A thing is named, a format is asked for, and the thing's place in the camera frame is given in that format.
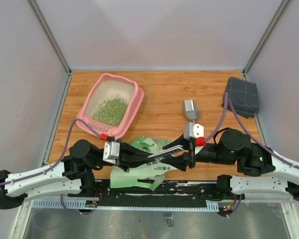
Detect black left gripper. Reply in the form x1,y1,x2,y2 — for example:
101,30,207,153
89,138,156,172

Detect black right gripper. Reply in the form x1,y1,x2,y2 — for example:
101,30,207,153
160,131,237,171

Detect white plastic bag clip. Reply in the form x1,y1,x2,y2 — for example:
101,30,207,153
147,145,184,160

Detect green cat litter bag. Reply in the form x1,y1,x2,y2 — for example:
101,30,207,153
110,137,176,191

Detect grey metal scoop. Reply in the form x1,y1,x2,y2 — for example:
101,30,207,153
183,99,200,123

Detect pink litter box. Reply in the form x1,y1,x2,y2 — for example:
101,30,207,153
76,73,144,138

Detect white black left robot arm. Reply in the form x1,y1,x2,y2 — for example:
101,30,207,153
0,139,158,210

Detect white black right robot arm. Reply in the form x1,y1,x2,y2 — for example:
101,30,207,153
163,127,299,201

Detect green cat litter pellets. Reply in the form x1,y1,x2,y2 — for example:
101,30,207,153
92,95,128,127

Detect folded dark grey cloth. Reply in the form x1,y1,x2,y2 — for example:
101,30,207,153
225,77,259,118

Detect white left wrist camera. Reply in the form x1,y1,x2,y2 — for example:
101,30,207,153
100,133,120,165

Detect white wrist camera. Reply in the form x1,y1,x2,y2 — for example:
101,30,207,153
100,133,120,165
184,122,206,155

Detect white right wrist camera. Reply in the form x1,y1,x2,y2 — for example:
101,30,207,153
184,122,206,155

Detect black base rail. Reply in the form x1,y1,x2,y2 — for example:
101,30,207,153
68,178,239,207

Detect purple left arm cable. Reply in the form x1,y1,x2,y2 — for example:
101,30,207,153
0,119,107,215

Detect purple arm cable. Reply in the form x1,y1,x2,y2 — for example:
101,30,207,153
203,92,299,217
0,119,107,215

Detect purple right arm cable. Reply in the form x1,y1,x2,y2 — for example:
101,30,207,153
203,92,299,217

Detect grey slotted cable duct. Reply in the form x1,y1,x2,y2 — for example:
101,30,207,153
32,198,219,212

